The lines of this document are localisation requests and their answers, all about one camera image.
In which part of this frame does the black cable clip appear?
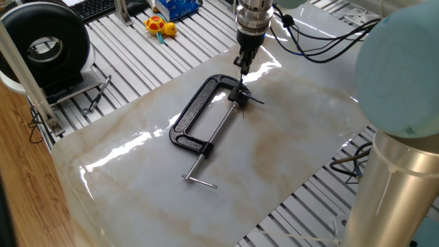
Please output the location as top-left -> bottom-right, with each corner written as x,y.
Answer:
281,14 -> 296,29

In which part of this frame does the short black clock hand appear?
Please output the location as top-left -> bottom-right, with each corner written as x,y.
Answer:
244,93 -> 265,106

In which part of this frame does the black and silver hand tool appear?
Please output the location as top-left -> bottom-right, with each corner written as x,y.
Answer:
88,74 -> 113,114

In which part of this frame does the aluminium frame post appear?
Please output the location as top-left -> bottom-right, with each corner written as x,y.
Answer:
0,19 -> 66,137

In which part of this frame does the black round ring light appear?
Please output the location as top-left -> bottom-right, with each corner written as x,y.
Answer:
0,1 -> 91,89

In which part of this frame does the blue tissue box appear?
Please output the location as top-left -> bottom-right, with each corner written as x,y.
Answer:
152,0 -> 204,22

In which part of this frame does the glossy marble pattern mat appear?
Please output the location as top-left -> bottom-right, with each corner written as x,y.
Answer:
50,0 -> 371,247

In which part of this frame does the black computer keyboard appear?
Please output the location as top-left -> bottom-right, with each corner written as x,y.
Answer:
69,0 -> 118,24

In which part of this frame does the black C-clamp with steel screw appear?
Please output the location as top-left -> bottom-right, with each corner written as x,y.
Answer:
168,73 -> 252,190

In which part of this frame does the black clock movement box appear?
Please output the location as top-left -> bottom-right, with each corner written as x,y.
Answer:
227,86 -> 252,107

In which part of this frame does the black cable with connectors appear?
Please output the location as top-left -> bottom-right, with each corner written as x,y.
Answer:
329,141 -> 374,185

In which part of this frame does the thin black loose cable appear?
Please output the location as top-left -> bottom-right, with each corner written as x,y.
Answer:
27,104 -> 45,145

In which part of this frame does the thick black gripper cable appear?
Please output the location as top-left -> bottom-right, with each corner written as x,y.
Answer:
268,2 -> 382,65

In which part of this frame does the short aluminium bracket post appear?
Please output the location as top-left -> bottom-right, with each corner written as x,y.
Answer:
114,0 -> 134,27

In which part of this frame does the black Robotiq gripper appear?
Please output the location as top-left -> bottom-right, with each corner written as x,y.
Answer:
233,28 -> 268,76

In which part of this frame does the white tyre stand plate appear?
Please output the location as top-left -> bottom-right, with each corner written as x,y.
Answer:
0,43 -> 103,104

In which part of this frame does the yellow turtle toy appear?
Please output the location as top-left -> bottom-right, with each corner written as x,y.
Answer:
143,14 -> 178,45

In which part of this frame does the black computer mouse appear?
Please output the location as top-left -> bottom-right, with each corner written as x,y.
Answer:
126,0 -> 151,17

